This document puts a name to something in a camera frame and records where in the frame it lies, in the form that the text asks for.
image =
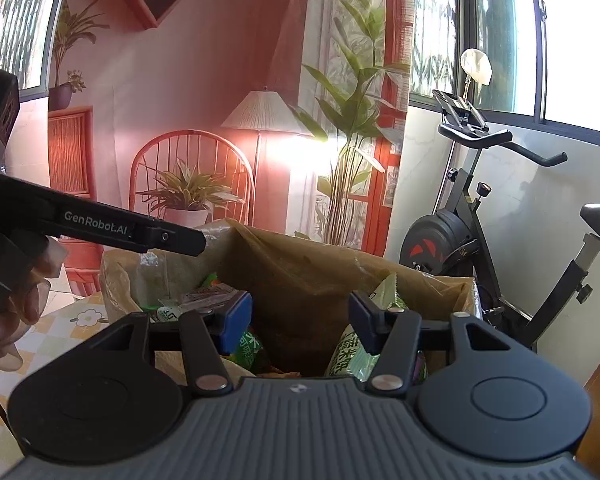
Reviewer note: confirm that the white green snack packet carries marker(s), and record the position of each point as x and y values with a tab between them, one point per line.
167	312

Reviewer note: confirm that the cardboard box with plastic liner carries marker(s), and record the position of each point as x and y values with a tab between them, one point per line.
300	280

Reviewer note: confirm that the checkered floral tablecloth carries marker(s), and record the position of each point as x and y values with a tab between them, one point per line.
65	330

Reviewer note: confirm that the brown snack packet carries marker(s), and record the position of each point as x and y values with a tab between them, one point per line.
207	297

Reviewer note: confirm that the printed room backdrop poster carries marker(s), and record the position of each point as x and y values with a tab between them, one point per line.
205	85

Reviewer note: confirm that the black exercise bike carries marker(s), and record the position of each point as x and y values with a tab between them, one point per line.
440	240

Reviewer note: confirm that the window with dark frame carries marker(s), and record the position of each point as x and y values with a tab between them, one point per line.
25	20
570	35

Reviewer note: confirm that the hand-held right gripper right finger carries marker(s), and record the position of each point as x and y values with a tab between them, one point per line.
362	325

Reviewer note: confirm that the person's left hand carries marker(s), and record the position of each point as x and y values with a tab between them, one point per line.
0	330

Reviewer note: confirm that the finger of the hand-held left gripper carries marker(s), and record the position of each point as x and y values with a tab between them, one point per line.
175	242

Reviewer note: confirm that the orange snack packet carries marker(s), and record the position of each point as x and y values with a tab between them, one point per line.
280	373

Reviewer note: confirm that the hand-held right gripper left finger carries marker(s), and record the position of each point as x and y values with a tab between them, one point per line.
237	325

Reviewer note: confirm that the white cloth on stand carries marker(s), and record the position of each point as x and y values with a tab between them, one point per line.
476	66

